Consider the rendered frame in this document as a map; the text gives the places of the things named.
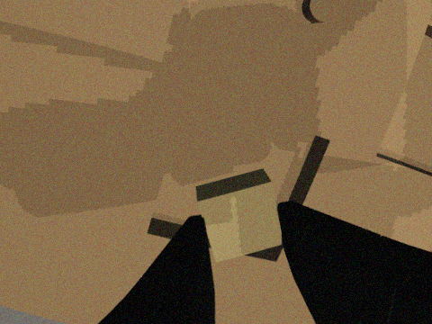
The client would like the pale yellow block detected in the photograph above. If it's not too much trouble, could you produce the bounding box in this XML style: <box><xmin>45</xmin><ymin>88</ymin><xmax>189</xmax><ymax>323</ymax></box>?
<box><xmin>195</xmin><ymin>169</ymin><xmax>282</xmax><ymax>263</ymax></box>

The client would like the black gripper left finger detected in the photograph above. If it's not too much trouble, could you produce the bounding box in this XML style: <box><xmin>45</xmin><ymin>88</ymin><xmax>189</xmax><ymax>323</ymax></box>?
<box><xmin>98</xmin><ymin>215</ymin><xmax>215</xmax><ymax>324</ymax></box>

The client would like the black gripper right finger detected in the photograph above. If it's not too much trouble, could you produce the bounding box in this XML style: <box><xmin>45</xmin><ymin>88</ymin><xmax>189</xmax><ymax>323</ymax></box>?
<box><xmin>277</xmin><ymin>201</ymin><xmax>432</xmax><ymax>324</ymax></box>

